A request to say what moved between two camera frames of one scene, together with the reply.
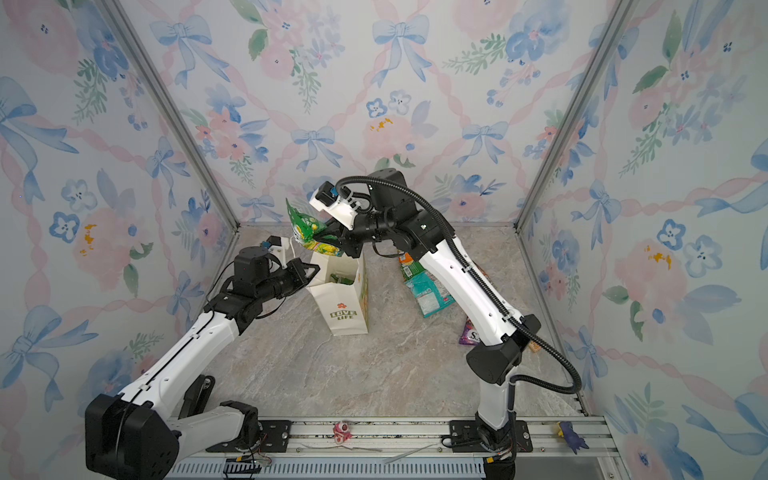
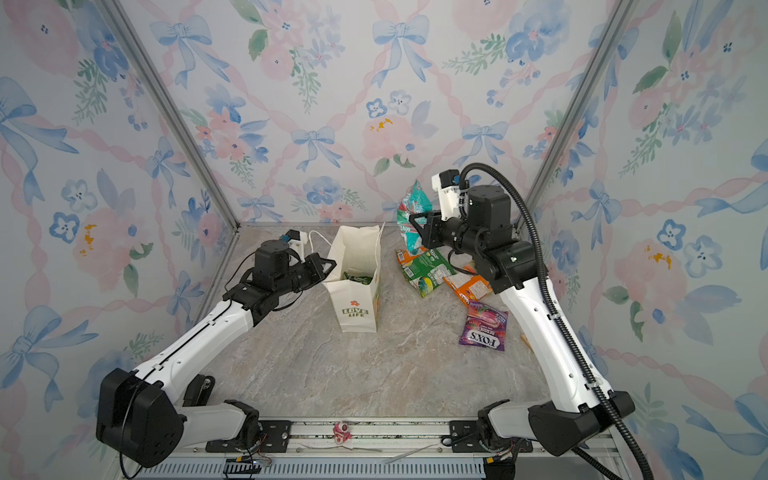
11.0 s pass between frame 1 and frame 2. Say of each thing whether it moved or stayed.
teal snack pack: moved
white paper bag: moved
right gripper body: moved
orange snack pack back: stayed
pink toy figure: stayed
